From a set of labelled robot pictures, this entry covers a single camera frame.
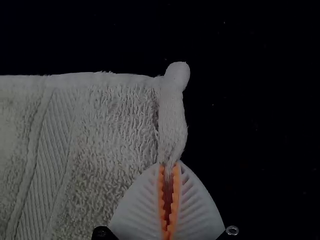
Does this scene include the pale towel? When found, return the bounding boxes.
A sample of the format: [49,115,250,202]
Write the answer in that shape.
[0,61,191,240]

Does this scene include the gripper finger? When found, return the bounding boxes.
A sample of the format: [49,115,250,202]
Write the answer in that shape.
[169,160,240,240]
[91,163,168,240]

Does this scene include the black mat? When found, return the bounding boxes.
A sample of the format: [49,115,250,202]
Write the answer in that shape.
[0,0,320,240]

